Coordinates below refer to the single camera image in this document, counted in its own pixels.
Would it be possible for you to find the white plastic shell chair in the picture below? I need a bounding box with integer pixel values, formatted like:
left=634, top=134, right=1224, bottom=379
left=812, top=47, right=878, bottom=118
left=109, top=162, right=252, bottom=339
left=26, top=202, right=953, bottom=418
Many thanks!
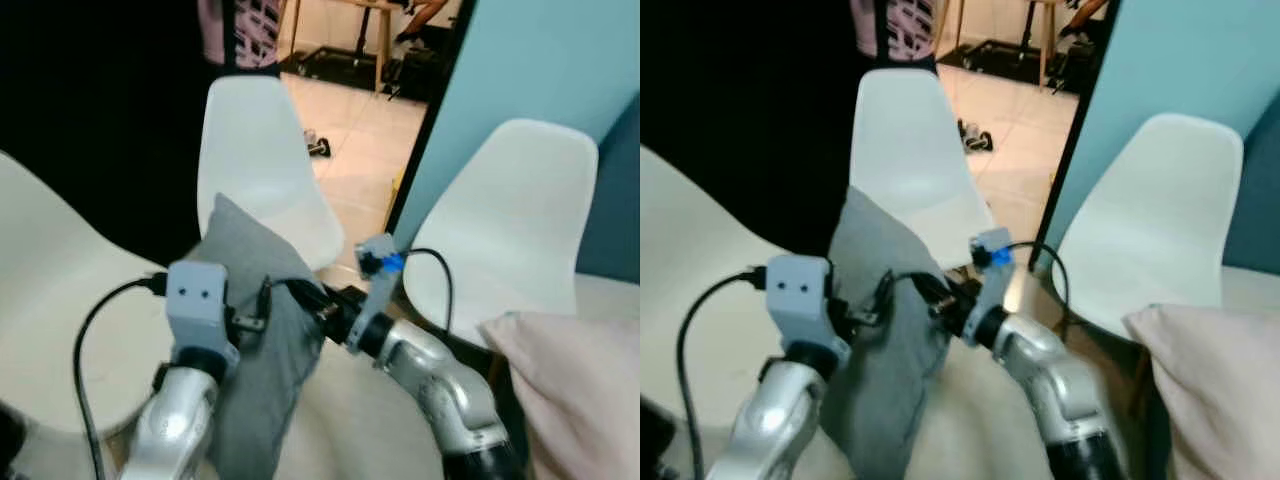
left=849, top=68, right=997, bottom=269
left=1055, top=112, right=1245, bottom=341
left=640, top=145, right=836, bottom=426
left=0, top=150, right=203, bottom=437
left=400, top=118, right=600, bottom=348
left=196, top=75, right=347, bottom=273

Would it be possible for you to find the pale pink pillow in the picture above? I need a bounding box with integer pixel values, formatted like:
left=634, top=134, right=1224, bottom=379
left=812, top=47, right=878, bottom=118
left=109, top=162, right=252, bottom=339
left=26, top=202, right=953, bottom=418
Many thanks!
left=480, top=311, right=641, bottom=480
left=1123, top=303, right=1280, bottom=480

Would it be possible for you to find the beige sofa cushion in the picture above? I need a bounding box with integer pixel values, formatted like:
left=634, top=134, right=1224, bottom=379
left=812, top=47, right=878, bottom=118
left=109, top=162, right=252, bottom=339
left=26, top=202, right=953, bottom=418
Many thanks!
left=285, top=335, right=453, bottom=480
left=905, top=335, right=1066, bottom=480

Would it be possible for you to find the black treadmill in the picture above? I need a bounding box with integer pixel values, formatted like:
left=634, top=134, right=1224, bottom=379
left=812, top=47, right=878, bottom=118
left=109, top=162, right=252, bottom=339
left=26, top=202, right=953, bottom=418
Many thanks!
left=940, top=38, right=1101, bottom=96
left=280, top=42, right=451, bottom=103

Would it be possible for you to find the person in patterned top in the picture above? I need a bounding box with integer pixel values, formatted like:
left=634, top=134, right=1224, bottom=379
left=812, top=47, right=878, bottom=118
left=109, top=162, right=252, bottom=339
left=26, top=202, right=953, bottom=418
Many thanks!
left=850, top=0, right=941, bottom=71
left=197, top=0, right=287, bottom=73

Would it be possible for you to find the wooden table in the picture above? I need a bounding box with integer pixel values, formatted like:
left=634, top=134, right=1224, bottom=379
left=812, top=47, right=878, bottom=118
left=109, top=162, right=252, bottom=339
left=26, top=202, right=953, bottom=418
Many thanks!
left=938, top=0, right=1063, bottom=89
left=280, top=0, right=403, bottom=93

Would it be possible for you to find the person's bare leg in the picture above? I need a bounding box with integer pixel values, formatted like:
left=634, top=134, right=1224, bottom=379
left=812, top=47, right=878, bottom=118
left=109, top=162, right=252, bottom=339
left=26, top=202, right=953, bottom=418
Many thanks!
left=394, top=0, right=451, bottom=45
left=1058, top=0, right=1113, bottom=41

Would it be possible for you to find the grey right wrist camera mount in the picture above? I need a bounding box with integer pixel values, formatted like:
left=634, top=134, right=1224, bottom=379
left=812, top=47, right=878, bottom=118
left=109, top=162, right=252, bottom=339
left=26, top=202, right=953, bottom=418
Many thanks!
left=345, top=233, right=407, bottom=351
left=965, top=227, right=1017, bottom=341

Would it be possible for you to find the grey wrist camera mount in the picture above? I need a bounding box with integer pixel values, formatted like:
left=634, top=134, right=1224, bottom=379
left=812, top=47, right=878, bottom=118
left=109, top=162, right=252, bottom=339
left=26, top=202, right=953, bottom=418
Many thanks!
left=965, top=227, right=1017, bottom=341
left=764, top=255, right=851, bottom=351
left=345, top=233, right=407, bottom=351
left=164, top=260, right=241, bottom=353

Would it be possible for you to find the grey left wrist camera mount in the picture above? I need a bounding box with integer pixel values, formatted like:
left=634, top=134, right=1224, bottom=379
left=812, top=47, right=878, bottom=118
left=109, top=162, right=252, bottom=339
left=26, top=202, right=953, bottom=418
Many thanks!
left=164, top=260, right=241, bottom=353
left=764, top=255, right=851, bottom=351

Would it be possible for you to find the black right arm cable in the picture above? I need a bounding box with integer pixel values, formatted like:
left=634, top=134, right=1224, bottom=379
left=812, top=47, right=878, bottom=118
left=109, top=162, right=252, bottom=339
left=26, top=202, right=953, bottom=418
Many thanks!
left=1008, top=240, right=1070, bottom=336
left=400, top=247, right=454, bottom=339

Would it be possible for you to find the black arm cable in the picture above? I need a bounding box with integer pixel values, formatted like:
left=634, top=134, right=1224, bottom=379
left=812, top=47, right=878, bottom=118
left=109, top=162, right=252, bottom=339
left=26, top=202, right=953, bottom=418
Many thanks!
left=1008, top=240, right=1070, bottom=336
left=400, top=247, right=454, bottom=339
left=73, top=272, right=169, bottom=480
left=676, top=266, right=769, bottom=480

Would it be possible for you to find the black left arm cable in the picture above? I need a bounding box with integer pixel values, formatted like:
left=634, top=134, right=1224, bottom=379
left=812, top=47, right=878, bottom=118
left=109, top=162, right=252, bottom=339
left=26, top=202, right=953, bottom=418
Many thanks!
left=73, top=272, right=169, bottom=480
left=676, top=266, right=769, bottom=480

